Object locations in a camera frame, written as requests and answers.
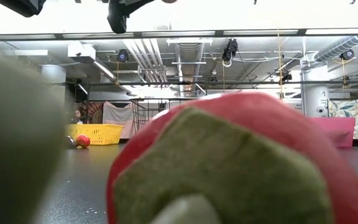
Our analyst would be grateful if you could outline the black ceiling speaker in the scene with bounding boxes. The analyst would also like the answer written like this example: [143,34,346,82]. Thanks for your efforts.
[116,49,129,63]
[340,49,356,62]

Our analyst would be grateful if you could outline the white ceiling unit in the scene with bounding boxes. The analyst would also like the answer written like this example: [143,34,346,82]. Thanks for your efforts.
[67,42,96,63]

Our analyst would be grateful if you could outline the white round column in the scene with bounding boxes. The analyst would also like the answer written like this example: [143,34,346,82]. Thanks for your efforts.
[40,64,67,100]
[300,67,331,118]

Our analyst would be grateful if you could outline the white hanging cloth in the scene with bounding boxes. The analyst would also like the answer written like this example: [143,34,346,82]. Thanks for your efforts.
[103,101,135,139]

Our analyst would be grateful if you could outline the person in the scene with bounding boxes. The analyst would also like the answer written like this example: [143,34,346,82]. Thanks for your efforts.
[70,108,85,125]

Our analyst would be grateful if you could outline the black hanging ceiling device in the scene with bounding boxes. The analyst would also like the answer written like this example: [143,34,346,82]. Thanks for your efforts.
[221,39,239,63]

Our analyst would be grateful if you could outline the yellow plastic basket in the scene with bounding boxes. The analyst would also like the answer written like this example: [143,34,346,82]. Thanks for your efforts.
[65,123,124,146]

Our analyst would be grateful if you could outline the red round fruit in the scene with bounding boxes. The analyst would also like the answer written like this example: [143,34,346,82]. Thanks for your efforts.
[75,134,91,149]

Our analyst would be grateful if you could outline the blurred olive grey object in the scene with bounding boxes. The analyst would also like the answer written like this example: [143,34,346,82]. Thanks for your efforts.
[0,57,74,224]

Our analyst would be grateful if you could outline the long red pepper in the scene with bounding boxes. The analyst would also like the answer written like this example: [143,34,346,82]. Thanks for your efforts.
[106,90,358,224]

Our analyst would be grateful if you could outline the pink plastic basket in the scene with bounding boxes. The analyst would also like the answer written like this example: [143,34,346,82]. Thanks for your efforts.
[309,116,356,149]

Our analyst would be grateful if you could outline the black rig frame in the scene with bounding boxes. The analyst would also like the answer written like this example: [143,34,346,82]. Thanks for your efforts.
[0,27,358,41]

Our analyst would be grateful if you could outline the red round wall decoration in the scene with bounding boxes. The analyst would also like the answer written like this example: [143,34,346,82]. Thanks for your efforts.
[85,101,104,124]

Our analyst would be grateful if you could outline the metal wire basket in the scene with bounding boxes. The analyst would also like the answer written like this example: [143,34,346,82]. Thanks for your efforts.
[129,98,202,134]

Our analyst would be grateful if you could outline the yellow hanging cord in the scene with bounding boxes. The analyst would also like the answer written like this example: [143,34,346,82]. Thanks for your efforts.
[277,29,284,100]

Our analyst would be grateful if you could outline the spiral silver ceiling duct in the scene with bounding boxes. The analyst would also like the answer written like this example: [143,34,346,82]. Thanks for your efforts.
[314,35,358,62]

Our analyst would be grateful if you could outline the leaf patterned wall hanging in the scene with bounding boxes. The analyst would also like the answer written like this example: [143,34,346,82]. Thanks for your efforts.
[328,98,358,140]

